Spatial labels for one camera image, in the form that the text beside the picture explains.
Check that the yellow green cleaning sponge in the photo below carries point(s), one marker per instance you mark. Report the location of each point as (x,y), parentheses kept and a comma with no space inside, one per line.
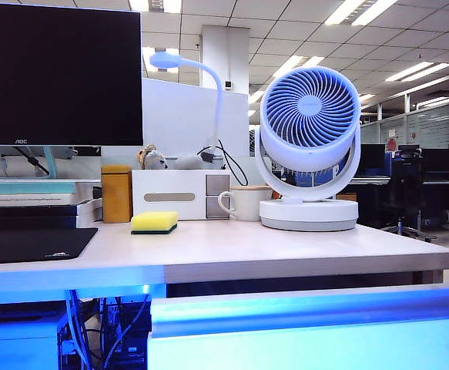
(154,221)

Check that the white tissue box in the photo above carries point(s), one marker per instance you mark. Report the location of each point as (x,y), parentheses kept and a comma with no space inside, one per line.
(170,185)

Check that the ceiling fluorescent light fixture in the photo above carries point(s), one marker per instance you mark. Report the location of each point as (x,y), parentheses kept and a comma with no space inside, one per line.
(287,65)
(408,73)
(343,11)

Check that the yellow rectangular tin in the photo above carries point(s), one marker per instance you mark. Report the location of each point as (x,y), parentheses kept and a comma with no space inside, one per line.
(116,196)

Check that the teal book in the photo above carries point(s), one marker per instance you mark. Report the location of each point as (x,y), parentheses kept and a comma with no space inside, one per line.
(24,187)

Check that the grey plush toy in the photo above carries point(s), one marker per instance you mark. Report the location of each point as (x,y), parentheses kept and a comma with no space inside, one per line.
(187,162)

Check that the teal monitor stand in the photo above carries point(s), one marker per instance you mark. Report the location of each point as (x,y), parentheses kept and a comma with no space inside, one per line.
(50,162)

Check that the black office chair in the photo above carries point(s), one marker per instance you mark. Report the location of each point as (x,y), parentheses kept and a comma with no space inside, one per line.
(405,192)

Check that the white thick book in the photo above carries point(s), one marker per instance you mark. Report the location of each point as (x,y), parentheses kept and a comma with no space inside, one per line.
(87,212)

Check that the black book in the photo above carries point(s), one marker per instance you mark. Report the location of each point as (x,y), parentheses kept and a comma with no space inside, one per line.
(24,223)
(24,210)

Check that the black background monitor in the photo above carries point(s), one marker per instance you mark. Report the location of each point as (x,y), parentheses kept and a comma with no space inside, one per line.
(371,158)

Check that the white flat book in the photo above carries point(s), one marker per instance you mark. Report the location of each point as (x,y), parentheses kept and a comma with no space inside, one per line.
(20,199)

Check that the white computer case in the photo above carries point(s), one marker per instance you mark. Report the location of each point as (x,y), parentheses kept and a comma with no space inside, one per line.
(16,343)

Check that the white desk drawer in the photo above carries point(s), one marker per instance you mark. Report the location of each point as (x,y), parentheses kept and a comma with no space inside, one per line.
(305,339)

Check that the red round sign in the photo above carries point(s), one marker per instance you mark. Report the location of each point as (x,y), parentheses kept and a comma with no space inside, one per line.
(391,144)

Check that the white mug with wooden lid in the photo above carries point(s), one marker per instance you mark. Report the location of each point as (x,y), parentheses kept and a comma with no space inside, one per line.
(245,204)

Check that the white gooseneck desk lamp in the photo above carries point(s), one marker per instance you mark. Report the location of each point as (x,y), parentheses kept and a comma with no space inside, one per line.
(164,61)

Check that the black AOC computer monitor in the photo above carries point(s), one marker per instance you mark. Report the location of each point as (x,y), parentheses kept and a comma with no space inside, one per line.
(54,77)

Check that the small white wall device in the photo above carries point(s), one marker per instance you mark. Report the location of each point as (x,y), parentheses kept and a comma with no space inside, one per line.
(228,85)

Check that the tan white plush toy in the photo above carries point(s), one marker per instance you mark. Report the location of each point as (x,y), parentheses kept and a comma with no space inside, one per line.
(151,158)

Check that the black mouse pad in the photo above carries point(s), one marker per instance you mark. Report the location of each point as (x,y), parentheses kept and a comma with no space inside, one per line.
(24,244)

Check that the white round desk fan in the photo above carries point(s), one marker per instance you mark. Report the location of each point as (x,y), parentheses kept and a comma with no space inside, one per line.
(309,216)

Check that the black computer tower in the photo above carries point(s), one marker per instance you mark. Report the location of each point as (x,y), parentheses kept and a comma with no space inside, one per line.
(126,339)

